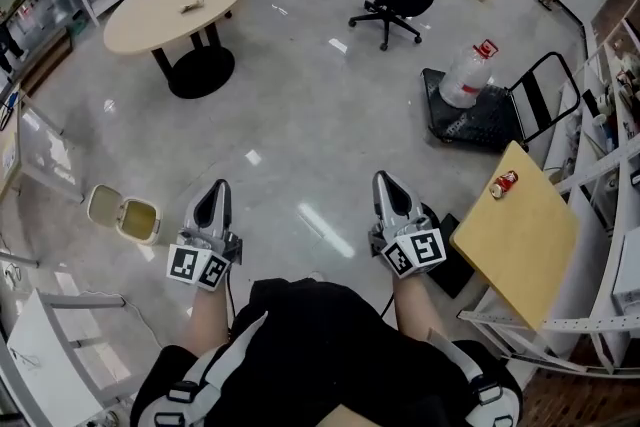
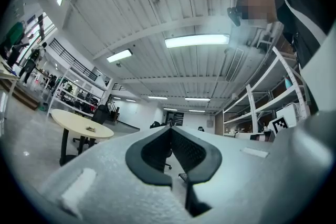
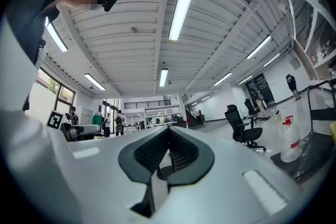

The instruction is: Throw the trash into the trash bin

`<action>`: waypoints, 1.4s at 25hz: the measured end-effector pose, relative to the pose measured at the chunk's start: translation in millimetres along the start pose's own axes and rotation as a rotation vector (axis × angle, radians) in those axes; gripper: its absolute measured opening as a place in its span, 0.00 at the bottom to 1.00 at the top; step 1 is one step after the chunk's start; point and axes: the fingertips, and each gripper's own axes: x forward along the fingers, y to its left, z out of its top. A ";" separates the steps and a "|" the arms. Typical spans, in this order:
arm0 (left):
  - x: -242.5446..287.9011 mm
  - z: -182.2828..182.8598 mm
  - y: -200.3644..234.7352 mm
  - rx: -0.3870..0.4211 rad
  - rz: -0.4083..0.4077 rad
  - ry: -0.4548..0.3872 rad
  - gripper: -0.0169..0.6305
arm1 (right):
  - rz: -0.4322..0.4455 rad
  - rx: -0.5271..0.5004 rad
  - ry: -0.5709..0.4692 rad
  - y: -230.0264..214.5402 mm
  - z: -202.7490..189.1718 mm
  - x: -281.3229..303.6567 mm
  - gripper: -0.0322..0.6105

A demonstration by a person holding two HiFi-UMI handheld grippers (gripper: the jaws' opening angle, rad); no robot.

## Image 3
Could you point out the clear plastic bottle white cap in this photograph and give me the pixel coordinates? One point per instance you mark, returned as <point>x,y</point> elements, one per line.
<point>277,119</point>

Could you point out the tall white metal shelf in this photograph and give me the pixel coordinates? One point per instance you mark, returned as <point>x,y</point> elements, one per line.
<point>309,8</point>

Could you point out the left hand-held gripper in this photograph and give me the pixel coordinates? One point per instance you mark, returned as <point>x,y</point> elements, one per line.
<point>56,119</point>

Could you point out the black balcony railing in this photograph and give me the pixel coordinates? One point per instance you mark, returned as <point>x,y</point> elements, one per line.
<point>147,104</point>

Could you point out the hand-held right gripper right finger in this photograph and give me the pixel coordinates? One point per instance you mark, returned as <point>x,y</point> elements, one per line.
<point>223,178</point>

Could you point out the black wall panel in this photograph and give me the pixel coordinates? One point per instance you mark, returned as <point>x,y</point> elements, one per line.
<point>261,89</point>

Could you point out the black metal cart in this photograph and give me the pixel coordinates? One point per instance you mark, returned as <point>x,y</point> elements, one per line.
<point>315,149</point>

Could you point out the clear plastic bottle red cap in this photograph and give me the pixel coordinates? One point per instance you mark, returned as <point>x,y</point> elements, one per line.
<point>290,141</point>

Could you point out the dark staircase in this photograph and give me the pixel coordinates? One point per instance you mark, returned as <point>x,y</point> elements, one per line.
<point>193,112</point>

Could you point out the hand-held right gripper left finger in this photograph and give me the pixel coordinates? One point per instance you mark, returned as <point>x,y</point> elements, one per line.
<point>105,165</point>

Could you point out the green clothes on rack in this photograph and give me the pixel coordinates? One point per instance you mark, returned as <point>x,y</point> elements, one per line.
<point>97,119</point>

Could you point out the white lockers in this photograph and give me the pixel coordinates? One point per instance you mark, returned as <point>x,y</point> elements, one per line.
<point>86,115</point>

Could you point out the black head-worn camera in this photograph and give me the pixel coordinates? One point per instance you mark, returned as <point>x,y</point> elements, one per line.
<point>110,2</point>

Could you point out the black office chair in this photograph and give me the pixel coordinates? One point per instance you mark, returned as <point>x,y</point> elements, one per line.
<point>250,108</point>
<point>241,128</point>

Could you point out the long ceiling light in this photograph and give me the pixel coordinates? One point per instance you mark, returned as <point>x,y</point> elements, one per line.
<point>94,82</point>
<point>223,79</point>
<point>56,35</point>
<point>163,77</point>
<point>259,46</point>
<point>245,79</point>
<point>183,5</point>
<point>271,59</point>

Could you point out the person's black shirt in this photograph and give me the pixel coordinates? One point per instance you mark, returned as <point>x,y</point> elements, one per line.
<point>29,8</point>

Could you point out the large black-framed window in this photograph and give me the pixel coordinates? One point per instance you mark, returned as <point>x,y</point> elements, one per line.
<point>61,97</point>

